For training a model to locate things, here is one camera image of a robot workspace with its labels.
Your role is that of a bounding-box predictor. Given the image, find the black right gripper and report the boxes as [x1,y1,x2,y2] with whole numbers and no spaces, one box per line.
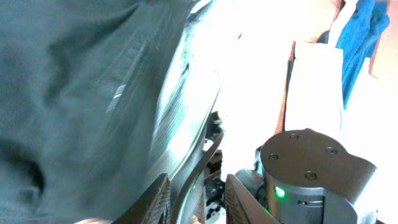
[204,111,225,223]

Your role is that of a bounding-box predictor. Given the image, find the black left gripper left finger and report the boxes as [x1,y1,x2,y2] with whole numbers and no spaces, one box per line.
[113,173,171,224]

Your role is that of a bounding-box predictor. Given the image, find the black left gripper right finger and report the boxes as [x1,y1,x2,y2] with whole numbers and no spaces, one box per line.
[225,174,279,224]

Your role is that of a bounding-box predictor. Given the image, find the black shorts garment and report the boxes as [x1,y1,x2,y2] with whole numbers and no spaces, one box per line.
[1,1,215,223]

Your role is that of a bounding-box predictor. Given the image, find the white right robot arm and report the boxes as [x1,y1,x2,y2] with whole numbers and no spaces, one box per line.
[204,129,378,224]

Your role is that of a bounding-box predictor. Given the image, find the light blue denim jeans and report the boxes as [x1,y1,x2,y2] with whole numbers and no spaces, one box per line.
[285,42,397,223]

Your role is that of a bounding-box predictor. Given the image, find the dark blue garment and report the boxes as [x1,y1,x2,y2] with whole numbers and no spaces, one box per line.
[336,0,389,109]

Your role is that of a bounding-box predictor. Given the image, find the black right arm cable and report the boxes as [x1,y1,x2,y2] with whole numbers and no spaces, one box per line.
[169,130,225,224]

